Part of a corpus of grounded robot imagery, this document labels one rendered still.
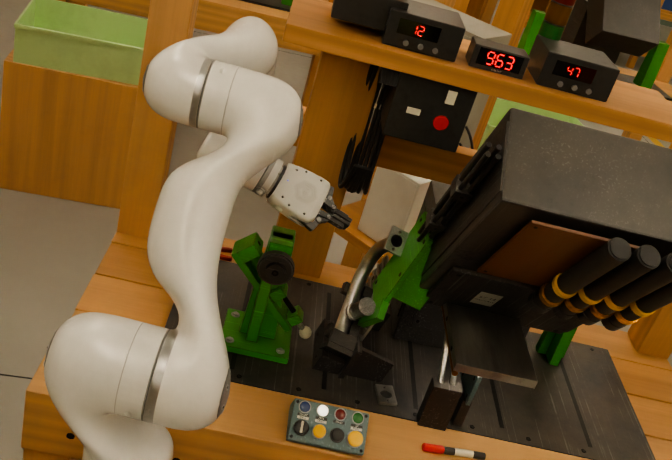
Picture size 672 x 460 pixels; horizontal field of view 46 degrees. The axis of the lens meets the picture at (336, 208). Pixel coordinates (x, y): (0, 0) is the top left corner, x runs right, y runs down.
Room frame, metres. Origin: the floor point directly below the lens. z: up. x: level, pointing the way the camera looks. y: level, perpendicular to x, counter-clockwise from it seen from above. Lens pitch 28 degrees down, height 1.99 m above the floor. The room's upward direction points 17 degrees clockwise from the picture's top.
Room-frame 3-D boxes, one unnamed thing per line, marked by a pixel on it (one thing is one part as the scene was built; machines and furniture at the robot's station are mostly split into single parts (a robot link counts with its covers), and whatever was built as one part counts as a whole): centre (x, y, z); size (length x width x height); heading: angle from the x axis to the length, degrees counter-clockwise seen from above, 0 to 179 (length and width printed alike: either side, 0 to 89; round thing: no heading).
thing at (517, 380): (1.39, -0.35, 1.11); 0.39 x 0.16 x 0.03; 6
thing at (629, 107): (1.73, -0.23, 1.52); 0.90 x 0.25 x 0.04; 96
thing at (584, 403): (1.48, -0.26, 0.89); 1.10 x 0.42 x 0.02; 96
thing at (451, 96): (1.67, -0.13, 1.42); 0.17 x 0.12 x 0.15; 96
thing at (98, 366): (0.77, 0.21, 1.22); 0.19 x 0.12 x 0.24; 94
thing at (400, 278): (1.41, -0.19, 1.17); 0.13 x 0.12 x 0.20; 96
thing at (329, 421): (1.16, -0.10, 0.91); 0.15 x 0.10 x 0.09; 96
